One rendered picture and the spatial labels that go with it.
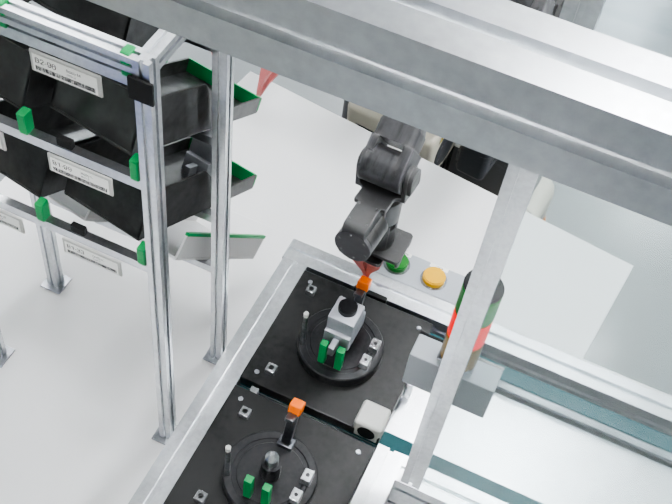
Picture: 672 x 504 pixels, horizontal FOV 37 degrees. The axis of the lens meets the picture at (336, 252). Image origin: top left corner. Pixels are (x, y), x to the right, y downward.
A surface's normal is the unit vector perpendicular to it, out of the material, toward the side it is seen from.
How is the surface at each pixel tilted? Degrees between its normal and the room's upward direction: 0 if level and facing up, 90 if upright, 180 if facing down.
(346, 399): 0
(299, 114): 0
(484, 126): 90
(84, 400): 0
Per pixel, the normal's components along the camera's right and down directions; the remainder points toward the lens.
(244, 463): 0.10, -0.62
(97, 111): -0.47, 0.30
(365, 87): -0.40, 0.70
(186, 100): 0.82, 0.49
